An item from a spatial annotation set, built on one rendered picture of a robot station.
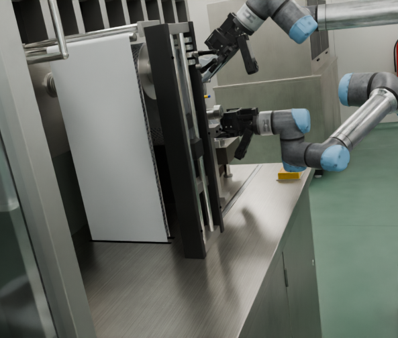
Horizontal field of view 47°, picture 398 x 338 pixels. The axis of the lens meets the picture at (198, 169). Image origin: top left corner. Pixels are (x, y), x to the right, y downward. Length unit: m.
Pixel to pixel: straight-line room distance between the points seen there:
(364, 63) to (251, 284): 5.02
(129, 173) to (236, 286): 0.41
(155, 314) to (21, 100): 0.59
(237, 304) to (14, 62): 0.64
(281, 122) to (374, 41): 4.48
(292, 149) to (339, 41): 4.48
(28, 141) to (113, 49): 0.69
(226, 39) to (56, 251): 0.98
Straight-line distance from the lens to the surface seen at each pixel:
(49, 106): 1.36
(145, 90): 1.16
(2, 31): 0.46
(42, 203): 0.48
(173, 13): 2.21
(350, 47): 5.85
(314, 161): 1.37
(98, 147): 1.21
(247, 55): 1.36
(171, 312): 0.94
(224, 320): 0.89
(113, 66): 1.14
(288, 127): 1.41
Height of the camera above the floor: 1.41
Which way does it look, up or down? 16 degrees down
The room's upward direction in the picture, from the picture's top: 9 degrees counter-clockwise
